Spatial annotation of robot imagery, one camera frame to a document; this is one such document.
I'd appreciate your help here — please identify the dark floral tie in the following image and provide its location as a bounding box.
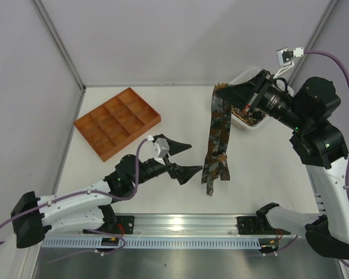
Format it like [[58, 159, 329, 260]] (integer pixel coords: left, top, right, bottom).
[[232, 107, 266, 127]]

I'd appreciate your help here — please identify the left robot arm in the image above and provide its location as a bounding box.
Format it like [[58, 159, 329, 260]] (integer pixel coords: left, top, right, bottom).
[[10, 134, 202, 248]]

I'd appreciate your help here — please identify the brown grey floral tie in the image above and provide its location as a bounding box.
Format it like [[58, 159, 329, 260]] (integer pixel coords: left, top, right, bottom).
[[201, 83, 232, 196]]

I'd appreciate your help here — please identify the white slotted cable duct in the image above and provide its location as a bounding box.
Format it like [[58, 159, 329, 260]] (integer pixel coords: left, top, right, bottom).
[[42, 237, 261, 249]]

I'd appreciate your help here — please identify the aluminium mounting rail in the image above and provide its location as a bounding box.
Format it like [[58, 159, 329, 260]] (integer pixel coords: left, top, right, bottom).
[[43, 212, 323, 239]]

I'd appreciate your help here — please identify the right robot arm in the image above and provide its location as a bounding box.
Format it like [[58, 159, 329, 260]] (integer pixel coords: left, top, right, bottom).
[[216, 70, 349, 260]]

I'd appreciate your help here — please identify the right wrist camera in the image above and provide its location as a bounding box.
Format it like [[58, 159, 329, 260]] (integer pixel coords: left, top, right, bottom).
[[273, 47, 304, 79]]

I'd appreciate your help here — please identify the right aluminium frame post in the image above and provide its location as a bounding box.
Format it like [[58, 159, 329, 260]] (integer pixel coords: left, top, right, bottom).
[[289, 0, 341, 86]]

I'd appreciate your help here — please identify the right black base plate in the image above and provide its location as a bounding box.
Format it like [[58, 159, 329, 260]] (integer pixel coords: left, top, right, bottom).
[[236, 215, 277, 235]]

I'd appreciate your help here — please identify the aluminium frame post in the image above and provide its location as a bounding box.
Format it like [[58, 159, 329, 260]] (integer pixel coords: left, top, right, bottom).
[[289, 0, 341, 86], [31, 0, 86, 93]]

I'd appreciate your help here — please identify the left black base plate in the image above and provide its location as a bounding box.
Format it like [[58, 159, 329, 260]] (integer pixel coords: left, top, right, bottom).
[[111, 215, 135, 235]]

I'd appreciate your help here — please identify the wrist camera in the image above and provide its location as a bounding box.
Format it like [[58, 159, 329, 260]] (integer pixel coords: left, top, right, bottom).
[[273, 47, 304, 79], [153, 137, 170, 165]]

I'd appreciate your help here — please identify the white plastic basket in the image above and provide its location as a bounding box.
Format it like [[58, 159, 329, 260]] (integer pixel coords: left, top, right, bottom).
[[229, 67, 269, 131]]

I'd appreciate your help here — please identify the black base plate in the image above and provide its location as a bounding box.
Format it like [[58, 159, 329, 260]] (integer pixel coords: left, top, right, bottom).
[[236, 215, 277, 235], [111, 215, 135, 235]]

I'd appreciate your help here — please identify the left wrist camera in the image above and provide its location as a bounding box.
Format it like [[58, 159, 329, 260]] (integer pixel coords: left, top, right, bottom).
[[153, 137, 170, 165]]

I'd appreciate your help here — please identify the orange compartment tray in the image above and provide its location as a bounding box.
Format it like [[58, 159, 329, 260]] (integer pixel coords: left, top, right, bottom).
[[74, 87, 161, 162]]

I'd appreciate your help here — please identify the left aluminium frame post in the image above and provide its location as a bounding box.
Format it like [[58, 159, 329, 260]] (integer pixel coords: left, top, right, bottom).
[[31, 0, 86, 93]]

